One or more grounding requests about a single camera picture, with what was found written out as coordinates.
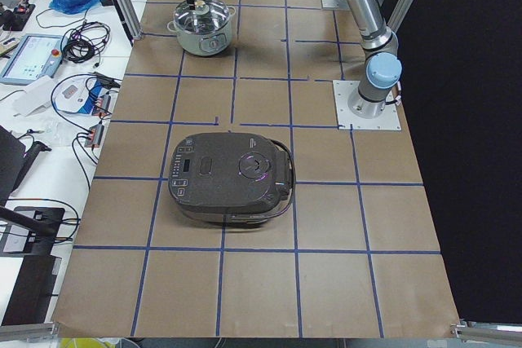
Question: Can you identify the glass pot lid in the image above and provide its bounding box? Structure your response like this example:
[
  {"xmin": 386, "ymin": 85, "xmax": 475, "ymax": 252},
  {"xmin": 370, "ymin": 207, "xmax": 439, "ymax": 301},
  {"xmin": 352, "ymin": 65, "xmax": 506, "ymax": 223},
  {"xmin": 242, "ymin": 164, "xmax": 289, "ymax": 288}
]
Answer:
[{"xmin": 173, "ymin": 0, "xmax": 231, "ymax": 35}]

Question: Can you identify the pale green electric pot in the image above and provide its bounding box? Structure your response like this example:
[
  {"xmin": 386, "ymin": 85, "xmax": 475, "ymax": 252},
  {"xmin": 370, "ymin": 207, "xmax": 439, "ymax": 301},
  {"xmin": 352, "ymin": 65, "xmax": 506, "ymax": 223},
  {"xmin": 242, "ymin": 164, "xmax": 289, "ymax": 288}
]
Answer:
[{"xmin": 167, "ymin": 3, "xmax": 236, "ymax": 57}]

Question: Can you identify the grey usb hub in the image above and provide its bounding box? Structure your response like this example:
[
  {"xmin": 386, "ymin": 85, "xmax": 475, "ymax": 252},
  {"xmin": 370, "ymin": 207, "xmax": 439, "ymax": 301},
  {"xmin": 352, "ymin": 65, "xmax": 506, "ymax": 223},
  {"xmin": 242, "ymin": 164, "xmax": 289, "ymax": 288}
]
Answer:
[
  {"xmin": 92, "ymin": 94, "xmax": 112, "ymax": 117},
  {"xmin": 84, "ymin": 123, "xmax": 105, "ymax": 148}
]

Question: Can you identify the white round device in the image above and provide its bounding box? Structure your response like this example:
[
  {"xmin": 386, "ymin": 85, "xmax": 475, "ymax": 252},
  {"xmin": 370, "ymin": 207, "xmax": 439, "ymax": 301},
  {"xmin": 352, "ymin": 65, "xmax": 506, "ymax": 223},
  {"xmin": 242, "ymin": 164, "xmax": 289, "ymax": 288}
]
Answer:
[{"xmin": 53, "ymin": 77, "xmax": 94, "ymax": 114}]

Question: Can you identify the teach pendant tablet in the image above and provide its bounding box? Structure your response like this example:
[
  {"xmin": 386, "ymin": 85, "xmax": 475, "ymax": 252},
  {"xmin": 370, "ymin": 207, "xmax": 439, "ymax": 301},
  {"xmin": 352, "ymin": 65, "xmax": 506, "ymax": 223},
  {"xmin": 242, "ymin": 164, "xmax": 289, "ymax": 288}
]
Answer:
[{"xmin": 1, "ymin": 33, "xmax": 63, "ymax": 86}]

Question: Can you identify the black rice cooker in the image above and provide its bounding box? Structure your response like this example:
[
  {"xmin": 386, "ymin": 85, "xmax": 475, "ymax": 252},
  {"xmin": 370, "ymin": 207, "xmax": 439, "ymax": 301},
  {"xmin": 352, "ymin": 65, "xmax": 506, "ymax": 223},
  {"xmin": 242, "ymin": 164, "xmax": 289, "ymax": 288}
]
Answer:
[{"xmin": 168, "ymin": 132, "xmax": 296, "ymax": 225}]

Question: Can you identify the brown paper table cover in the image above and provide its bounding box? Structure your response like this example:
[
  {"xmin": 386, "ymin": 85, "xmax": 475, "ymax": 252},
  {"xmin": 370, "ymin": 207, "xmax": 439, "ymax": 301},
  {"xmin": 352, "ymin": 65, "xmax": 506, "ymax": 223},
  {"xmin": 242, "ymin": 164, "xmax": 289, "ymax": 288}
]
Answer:
[{"xmin": 53, "ymin": 0, "xmax": 458, "ymax": 339}]

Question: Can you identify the black flat box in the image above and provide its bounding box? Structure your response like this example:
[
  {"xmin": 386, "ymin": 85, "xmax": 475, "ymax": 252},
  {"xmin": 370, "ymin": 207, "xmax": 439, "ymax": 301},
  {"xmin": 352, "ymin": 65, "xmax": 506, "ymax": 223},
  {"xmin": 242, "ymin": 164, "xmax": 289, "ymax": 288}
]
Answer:
[{"xmin": 2, "ymin": 255, "xmax": 62, "ymax": 326}]

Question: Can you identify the black coiled cable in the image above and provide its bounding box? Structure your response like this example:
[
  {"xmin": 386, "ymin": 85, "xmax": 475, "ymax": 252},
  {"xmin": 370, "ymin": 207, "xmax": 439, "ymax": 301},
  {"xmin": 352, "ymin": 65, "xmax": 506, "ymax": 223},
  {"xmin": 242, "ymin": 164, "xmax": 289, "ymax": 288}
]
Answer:
[{"xmin": 60, "ymin": 20, "xmax": 112, "ymax": 68}]

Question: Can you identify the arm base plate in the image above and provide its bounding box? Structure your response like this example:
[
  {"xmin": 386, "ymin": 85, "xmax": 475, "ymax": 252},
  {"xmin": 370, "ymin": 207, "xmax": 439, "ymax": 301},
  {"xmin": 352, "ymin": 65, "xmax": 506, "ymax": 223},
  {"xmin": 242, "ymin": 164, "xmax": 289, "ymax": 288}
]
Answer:
[
  {"xmin": 333, "ymin": 80, "xmax": 401, "ymax": 131},
  {"xmin": 321, "ymin": 0, "xmax": 350, "ymax": 11}
]

